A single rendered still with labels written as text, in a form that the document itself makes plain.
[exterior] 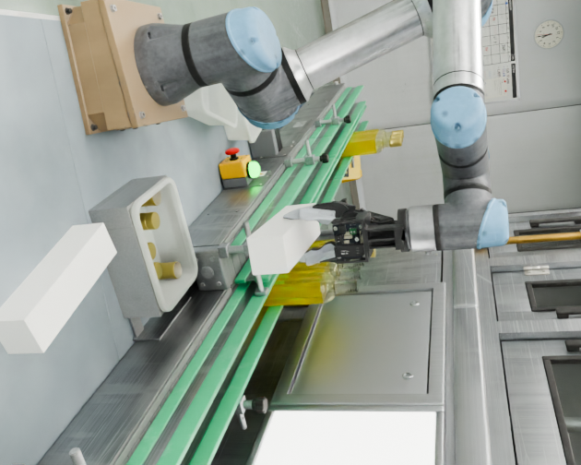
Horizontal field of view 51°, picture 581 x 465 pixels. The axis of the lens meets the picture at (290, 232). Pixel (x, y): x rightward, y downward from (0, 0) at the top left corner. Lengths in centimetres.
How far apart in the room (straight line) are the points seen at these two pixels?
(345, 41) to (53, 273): 67
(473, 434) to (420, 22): 75
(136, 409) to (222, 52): 61
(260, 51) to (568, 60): 629
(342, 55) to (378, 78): 600
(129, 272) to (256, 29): 49
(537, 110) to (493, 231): 638
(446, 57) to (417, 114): 629
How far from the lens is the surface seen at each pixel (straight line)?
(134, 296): 117
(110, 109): 113
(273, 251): 96
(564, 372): 136
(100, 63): 113
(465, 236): 97
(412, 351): 134
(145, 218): 119
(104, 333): 115
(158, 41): 115
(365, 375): 129
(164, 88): 117
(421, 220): 97
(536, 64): 721
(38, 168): 104
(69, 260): 99
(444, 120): 89
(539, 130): 738
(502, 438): 117
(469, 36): 100
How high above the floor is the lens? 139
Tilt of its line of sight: 17 degrees down
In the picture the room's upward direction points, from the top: 85 degrees clockwise
